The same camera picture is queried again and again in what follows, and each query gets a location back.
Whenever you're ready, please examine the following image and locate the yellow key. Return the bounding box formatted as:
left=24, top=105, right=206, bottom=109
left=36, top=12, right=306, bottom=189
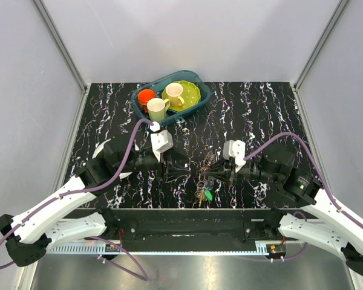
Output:
left=198, top=196, right=204, bottom=208

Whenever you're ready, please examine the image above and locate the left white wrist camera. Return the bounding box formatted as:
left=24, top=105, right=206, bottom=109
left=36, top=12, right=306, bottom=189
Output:
left=149, top=121, right=174, bottom=162

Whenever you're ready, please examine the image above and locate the cream mug front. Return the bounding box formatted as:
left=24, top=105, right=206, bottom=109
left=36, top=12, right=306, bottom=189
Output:
left=146, top=98, right=171, bottom=122

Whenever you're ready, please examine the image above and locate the white round plate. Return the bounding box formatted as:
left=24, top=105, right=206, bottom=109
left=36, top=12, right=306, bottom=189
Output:
left=92, top=138, right=132, bottom=180

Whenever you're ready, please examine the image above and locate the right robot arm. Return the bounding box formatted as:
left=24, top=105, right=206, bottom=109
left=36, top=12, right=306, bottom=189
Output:
left=203, top=140, right=363, bottom=276

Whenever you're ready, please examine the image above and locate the black base bar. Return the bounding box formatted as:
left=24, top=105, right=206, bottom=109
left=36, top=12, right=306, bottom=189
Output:
left=60, top=207, right=294, bottom=254

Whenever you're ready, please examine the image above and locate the cream mug on plate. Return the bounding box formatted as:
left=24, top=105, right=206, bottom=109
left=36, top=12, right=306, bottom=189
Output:
left=162, top=82, right=185, bottom=107

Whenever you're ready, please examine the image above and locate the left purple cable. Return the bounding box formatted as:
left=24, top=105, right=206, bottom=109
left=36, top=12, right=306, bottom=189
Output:
left=0, top=118, right=154, bottom=282

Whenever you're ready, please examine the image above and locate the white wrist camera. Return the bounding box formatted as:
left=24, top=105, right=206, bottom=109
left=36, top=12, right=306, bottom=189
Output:
left=149, top=121, right=174, bottom=162
left=223, top=140, right=246, bottom=171

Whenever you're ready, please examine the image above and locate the green key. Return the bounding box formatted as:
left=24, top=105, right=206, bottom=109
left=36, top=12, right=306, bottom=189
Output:
left=204, top=188, right=213, bottom=201

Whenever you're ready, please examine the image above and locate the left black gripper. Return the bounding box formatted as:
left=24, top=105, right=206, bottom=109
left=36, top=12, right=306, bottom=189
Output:
left=117, top=147, right=192, bottom=182

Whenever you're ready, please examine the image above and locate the yellow-green dotted plate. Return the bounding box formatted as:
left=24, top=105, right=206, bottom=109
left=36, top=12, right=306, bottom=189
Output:
left=161, top=80, right=201, bottom=112

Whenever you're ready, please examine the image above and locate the teal plastic tray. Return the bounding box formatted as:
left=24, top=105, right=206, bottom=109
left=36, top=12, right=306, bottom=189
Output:
left=131, top=70, right=211, bottom=126

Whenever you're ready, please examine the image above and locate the orange mug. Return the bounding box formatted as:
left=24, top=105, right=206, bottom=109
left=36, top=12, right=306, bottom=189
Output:
left=137, top=89, right=156, bottom=114

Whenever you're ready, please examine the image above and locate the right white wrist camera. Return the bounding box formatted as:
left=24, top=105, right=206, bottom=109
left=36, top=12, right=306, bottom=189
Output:
left=223, top=140, right=246, bottom=171

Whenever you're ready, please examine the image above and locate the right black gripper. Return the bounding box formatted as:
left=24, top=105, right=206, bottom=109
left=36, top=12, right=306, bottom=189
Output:
left=201, top=155, right=281, bottom=187

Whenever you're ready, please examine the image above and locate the metal keyring disc with rings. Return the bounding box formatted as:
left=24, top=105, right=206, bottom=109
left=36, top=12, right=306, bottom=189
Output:
left=195, top=152, right=216, bottom=201

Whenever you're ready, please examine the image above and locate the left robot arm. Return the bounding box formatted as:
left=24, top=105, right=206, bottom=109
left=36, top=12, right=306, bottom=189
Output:
left=0, top=139, right=189, bottom=267

